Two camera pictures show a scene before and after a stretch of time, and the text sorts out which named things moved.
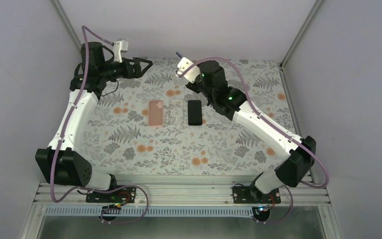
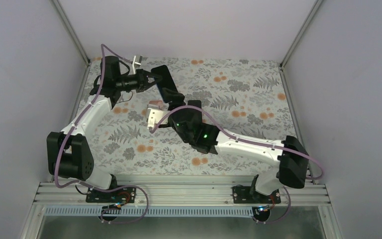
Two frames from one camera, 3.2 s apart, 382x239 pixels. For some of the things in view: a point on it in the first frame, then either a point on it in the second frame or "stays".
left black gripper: [136, 73] to [142, 75]
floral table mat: [152, 125] stays
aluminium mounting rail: [74, 193] stays
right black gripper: [188, 86] to [174, 97]
